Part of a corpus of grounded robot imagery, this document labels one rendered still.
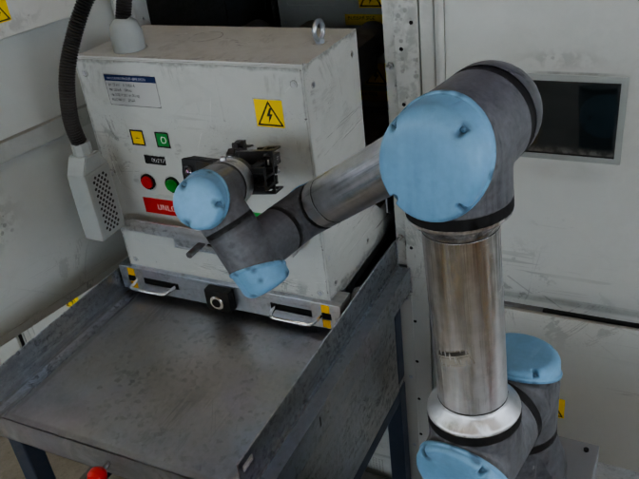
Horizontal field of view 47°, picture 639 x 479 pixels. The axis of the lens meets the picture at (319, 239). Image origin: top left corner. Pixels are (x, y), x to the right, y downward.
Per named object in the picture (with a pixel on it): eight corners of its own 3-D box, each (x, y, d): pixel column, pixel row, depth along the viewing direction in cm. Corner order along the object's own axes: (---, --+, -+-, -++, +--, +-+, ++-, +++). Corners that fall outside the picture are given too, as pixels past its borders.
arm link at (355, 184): (537, 17, 84) (286, 179, 120) (499, 45, 77) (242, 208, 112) (590, 104, 86) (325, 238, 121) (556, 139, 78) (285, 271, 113)
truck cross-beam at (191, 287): (342, 332, 145) (339, 306, 141) (124, 286, 167) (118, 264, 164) (352, 316, 148) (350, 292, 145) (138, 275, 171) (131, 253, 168)
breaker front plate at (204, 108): (327, 310, 144) (298, 70, 120) (129, 271, 164) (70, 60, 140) (330, 306, 145) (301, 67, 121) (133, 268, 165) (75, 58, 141)
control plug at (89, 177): (104, 242, 147) (80, 162, 138) (85, 239, 149) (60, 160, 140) (128, 223, 153) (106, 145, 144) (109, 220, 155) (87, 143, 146)
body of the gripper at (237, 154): (284, 188, 124) (265, 205, 113) (235, 189, 126) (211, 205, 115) (281, 143, 122) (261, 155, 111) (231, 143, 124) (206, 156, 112)
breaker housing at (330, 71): (332, 307, 144) (303, 65, 120) (130, 269, 165) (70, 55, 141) (417, 190, 182) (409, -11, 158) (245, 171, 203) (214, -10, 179)
